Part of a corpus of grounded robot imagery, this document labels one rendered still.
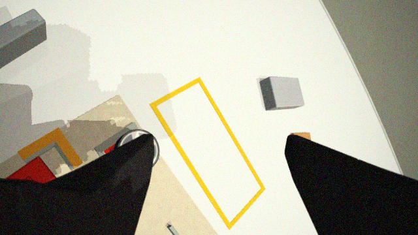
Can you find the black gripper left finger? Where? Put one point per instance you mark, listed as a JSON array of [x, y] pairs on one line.
[[103, 197]]

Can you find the grey rectangular block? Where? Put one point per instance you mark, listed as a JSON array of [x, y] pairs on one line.
[[21, 34]]

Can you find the wooden block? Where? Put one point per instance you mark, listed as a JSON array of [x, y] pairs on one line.
[[305, 135]]

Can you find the light grey block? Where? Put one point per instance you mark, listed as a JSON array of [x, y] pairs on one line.
[[280, 93]]

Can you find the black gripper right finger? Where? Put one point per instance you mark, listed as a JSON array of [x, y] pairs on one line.
[[344, 195]]

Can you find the yellow rectangular outline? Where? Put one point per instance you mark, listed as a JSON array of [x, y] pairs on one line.
[[185, 158]]

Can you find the black wheel with grey hub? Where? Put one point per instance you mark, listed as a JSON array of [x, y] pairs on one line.
[[135, 134]]

